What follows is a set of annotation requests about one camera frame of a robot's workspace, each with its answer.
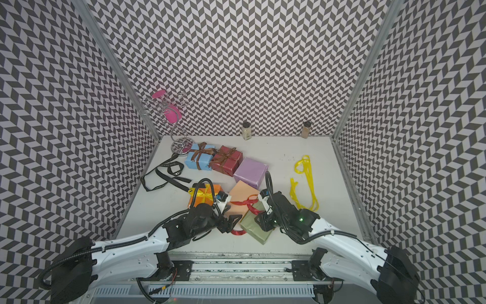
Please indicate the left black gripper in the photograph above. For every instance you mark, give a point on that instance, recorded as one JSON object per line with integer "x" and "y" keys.
{"x": 224, "y": 227}

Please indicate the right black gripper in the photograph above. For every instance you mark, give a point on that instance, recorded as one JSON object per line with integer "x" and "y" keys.
{"x": 264, "y": 221}

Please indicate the orange gift box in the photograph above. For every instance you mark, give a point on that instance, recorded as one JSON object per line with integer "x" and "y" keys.
{"x": 209, "y": 193}

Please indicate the green gift box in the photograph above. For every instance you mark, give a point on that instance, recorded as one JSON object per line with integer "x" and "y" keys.
{"x": 250, "y": 226}

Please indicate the peach gift box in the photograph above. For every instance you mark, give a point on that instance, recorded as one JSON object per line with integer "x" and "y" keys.
{"x": 240, "y": 193}

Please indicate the purple gift box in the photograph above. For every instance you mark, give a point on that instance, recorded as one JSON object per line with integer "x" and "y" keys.
{"x": 251, "y": 172}

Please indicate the black ribbon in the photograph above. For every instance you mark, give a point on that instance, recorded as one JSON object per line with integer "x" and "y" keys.
{"x": 170, "y": 171}

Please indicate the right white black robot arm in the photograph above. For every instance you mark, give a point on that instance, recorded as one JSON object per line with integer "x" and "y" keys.
{"x": 386, "y": 272}

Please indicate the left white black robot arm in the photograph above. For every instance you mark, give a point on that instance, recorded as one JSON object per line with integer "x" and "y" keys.
{"x": 85, "y": 265}

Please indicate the blue gift box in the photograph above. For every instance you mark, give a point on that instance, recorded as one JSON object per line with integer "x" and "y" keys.
{"x": 199, "y": 155}

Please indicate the red gift box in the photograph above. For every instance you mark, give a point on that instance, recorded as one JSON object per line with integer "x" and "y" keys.
{"x": 232, "y": 172}

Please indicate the brown ribbon on blue box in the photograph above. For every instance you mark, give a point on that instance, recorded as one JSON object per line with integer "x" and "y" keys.
{"x": 201, "y": 152}

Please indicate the brown spice jar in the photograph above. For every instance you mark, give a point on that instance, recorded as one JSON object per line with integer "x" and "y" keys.
{"x": 305, "y": 131}

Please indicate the light spice jar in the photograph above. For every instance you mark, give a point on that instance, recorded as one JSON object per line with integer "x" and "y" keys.
{"x": 246, "y": 130}

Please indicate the silver pink jewelry stand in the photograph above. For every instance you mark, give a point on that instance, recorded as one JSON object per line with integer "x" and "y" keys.
{"x": 158, "y": 103}

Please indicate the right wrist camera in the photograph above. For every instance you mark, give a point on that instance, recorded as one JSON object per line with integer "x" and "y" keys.
{"x": 263, "y": 197}

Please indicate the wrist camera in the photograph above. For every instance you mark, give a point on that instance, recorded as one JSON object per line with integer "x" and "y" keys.
{"x": 263, "y": 197}
{"x": 222, "y": 199}

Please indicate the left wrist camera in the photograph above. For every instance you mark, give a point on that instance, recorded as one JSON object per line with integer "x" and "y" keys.
{"x": 222, "y": 199}

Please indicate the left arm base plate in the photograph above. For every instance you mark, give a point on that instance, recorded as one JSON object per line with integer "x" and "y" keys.
{"x": 179, "y": 270}

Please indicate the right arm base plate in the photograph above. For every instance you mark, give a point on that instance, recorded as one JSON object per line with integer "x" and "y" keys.
{"x": 301, "y": 271}

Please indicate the aluminium front rail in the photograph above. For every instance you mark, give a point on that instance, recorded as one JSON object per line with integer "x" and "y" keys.
{"x": 243, "y": 269}

